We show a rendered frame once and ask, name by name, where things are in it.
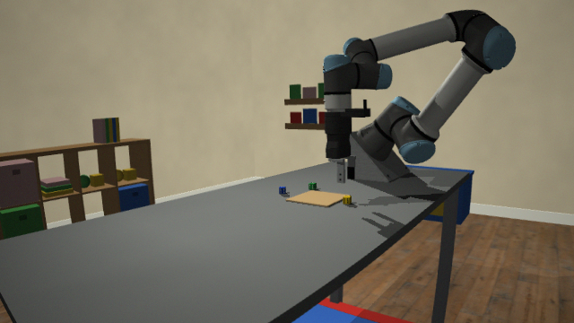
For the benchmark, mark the tan flat mat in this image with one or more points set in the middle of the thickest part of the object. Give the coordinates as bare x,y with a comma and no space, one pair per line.
319,198

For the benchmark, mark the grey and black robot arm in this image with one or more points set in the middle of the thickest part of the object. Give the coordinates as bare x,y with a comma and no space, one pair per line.
488,45

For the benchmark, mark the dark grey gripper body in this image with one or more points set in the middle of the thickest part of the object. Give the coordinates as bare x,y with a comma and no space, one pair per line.
338,128

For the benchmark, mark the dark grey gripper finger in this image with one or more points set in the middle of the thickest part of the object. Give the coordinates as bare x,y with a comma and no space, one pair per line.
340,169
351,167

